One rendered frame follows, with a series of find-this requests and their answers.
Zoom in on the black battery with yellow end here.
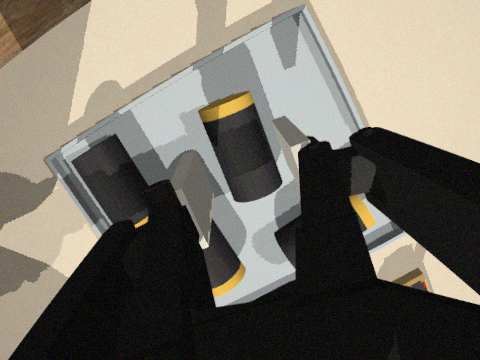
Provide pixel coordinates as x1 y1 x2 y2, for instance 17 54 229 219
202 219 246 297
198 91 283 203
274 195 376 268
71 134 149 228

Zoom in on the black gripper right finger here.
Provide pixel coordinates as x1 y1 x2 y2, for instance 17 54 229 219
271 115 480 360

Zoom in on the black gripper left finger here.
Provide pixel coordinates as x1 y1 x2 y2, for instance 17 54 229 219
8 150 216 360

